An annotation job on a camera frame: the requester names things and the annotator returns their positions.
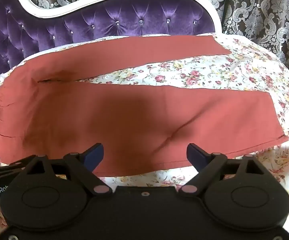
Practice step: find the terracotta red pants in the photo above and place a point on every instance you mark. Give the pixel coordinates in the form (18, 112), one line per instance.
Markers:
(124, 120)

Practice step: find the floral bedsheet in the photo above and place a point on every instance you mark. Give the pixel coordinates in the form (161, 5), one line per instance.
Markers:
(234, 72)

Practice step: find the grey damask curtain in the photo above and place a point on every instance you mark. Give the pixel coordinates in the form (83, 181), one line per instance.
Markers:
(262, 12)

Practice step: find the purple tufted headboard white frame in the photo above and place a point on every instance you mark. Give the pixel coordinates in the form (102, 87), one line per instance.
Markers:
(89, 22)

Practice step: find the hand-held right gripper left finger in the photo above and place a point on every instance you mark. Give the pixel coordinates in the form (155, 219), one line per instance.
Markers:
(94, 154)

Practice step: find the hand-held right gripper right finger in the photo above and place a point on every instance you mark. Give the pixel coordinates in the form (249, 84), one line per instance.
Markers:
(197, 154)

